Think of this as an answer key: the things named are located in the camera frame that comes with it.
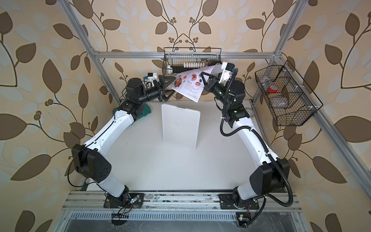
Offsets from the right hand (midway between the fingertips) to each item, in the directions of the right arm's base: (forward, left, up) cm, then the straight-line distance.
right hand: (200, 73), depth 65 cm
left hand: (0, +13, -4) cm, 14 cm away
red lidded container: (+6, -42, -16) cm, 45 cm away
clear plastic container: (-6, -41, -14) cm, 44 cm away
